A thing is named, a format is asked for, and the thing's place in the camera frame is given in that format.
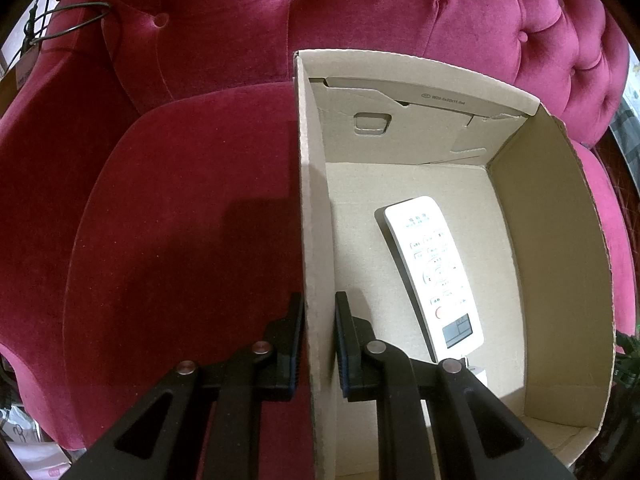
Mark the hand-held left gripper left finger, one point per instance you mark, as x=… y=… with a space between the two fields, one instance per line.
x=295 y=345

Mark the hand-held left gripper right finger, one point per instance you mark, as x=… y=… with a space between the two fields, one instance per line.
x=345 y=355

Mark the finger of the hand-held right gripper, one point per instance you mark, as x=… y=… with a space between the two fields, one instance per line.
x=629 y=344

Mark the cardboard box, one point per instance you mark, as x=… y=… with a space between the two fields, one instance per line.
x=550 y=260

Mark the white remote control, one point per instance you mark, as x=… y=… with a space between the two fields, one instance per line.
x=435 y=270

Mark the large white charger plug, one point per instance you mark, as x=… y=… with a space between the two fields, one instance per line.
x=477 y=374

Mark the red velvet tufted sofa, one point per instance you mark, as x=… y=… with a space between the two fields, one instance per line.
x=175 y=210

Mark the grey plaid blanket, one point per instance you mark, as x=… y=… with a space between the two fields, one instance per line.
x=627 y=135

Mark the white animal print sheet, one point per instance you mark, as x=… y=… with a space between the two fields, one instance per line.
x=632 y=77

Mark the white plastic bag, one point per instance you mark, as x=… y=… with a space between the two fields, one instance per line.
x=35 y=440

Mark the brown paper tag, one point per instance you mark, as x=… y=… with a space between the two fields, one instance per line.
x=26 y=67

